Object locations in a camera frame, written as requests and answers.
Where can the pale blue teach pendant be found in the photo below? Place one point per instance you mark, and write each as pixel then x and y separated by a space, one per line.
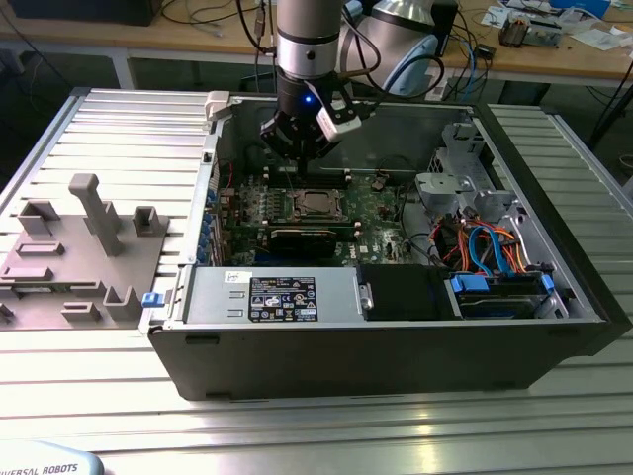
pixel 44 465

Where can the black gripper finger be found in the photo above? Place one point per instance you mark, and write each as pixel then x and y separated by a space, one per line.
pixel 277 136
pixel 321 146

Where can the black open PC case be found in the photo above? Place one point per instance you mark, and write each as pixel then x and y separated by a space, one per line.
pixel 346 361

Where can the small black adapter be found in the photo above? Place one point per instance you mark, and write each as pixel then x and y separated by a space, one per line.
pixel 484 52

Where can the pale grey case latch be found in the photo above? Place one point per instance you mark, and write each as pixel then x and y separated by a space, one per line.
pixel 217 104

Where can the grey plastic parts rack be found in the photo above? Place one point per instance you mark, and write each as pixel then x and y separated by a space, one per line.
pixel 74 257

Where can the grey power supply unit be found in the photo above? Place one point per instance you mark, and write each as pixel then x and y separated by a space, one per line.
pixel 212 297

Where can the blue plastic case latch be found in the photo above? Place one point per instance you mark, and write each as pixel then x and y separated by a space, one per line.
pixel 152 300

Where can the white paper sheet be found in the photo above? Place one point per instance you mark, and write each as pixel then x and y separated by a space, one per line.
pixel 598 39

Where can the green motherboard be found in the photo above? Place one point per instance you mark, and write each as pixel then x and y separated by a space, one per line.
pixel 390 225

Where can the blue box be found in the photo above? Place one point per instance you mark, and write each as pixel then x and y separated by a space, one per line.
pixel 581 6

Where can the silver CPU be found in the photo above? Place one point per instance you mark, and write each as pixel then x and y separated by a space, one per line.
pixel 319 203

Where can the silver metal disk bay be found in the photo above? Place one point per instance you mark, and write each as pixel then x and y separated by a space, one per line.
pixel 437 185

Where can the grey perforated metal cage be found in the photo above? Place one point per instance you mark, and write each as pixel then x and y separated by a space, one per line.
pixel 460 133

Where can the green RAM stick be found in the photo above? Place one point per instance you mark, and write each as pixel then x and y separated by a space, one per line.
pixel 316 226

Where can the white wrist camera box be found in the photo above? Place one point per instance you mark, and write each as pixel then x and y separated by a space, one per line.
pixel 336 126

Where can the hard disk in blue carrier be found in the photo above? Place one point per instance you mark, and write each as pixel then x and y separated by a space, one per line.
pixel 467 286

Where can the CPU socket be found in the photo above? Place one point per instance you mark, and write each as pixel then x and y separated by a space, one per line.
pixel 296 198

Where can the black box on desk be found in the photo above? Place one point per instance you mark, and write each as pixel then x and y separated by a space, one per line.
pixel 84 12

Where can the wooden desk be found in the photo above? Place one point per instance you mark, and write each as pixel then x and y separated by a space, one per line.
pixel 207 37

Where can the black graphics card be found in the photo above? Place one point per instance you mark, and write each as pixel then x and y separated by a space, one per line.
pixel 301 245

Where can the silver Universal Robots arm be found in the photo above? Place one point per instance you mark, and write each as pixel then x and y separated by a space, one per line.
pixel 306 44

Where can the grey metal part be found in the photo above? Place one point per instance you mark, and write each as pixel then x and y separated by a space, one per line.
pixel 544 35

